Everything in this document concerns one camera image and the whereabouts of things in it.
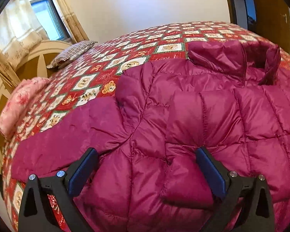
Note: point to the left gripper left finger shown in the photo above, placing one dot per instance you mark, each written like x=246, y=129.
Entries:
x=35, y=211

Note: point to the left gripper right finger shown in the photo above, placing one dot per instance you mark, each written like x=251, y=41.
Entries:
x=257, y=208

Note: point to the magenta quilted down jacket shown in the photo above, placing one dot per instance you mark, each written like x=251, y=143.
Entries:
x=232, y=98

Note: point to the pink floral pillow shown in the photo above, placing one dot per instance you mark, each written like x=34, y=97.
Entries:
x=18, y=103

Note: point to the red patchwork bear bedspread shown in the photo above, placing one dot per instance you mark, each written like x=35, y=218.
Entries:
x=95, y=74

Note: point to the cream wooden headboard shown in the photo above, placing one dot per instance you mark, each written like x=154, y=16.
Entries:
x=32, y=65

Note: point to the grey striped pillow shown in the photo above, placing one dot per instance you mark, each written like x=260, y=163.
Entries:
x=70, y=54

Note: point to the brown wooden door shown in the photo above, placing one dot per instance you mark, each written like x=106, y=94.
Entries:
x=268, y=18

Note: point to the beige patterned curtain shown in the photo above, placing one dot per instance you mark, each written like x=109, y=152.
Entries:
x=21, y=31

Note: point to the window with blue frame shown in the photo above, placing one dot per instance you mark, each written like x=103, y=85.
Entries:
x=49, y=18

